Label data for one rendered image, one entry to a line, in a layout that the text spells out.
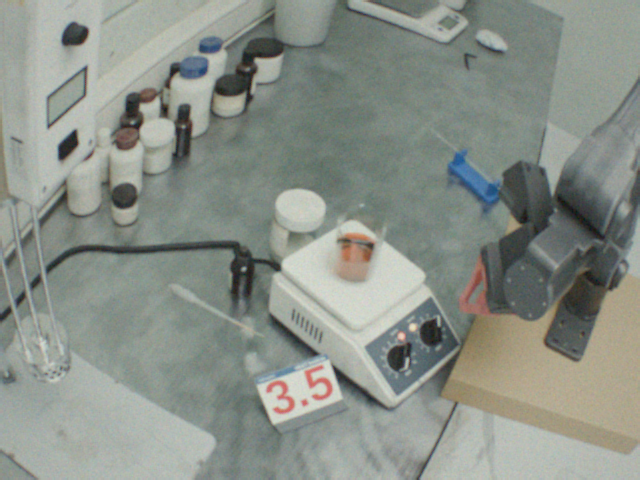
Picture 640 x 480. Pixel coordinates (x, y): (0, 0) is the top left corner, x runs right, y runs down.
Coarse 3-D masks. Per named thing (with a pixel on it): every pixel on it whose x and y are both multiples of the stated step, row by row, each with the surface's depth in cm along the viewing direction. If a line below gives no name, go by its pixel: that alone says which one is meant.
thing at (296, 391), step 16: (320, 368) 84; (272, 384) 81; (288, 384) 82; (304, 384) 83; (320, 384) 84; (272, 400) 81; (288, 400) 82; (304, 400) 83; (320, 400) 84; (272, 416) 81
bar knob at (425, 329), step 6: (432, 318) 88; (438, 318) 87; (426, 324) 87; (432, 324) 87; (438, 324) 86; (420, 330) 87; (426, 330) 87; (432, 330) 87; (438, 330) 86; (420, 336) 87; (426, 336) 87; (432, 336) 87; (438, 336) 86; (426, 342) 87; (432, 342) 86; (438, 342) 86
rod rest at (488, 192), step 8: (456, 152) 117; (464, 152) 118; (456, 160) 118; (464, 160) 119; (448, 168) 119; (456, 168) 118; (464, 168) 118; (472, 168) 119; (464, 176) 117; (472, 176) 117; (480, 176) 118; (472, 184) 116; (480, 184) 116; (488, 184) 117; (480, 192) 115; (488, 192) 114; (496, 192) 115; (488, 200) 114; (496, 200) 115
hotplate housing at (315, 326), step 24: (288, 288) 88; (288, 312) 89; (312, 312) 86; (408, 312) 87; (312, 336) 88; (336, 336) 84; (360, 336) 83; (456, 336) 90; (336, 360) 86; (360, 360) 83; (360, 384) 85; (384, 384) 83
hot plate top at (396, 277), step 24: (288, 264) 87; (312, 264) 88; (384, 264) 89; (408, 264) 90; (312, 288) 85; (336, 288) 86; (360, 288) 86; (384, 288) 86; (408, 288) 87; (336, 312) 83; (360, 312) 83; (384, 312) 85
